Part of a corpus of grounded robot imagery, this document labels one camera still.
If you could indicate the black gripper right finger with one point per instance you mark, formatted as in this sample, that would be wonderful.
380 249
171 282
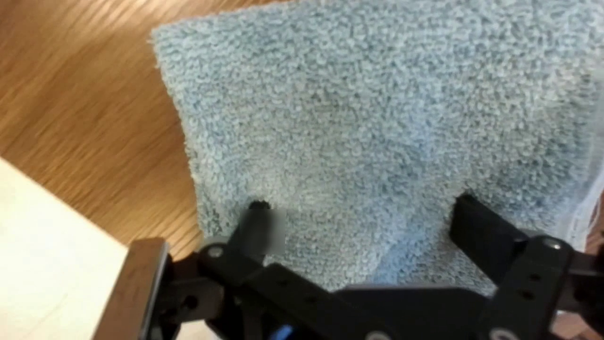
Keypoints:
484 227

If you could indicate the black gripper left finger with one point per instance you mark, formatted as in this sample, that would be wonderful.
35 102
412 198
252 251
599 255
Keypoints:
256 229

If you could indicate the light blue terry towel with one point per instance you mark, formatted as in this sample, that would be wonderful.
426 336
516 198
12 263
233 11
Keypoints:
378 95

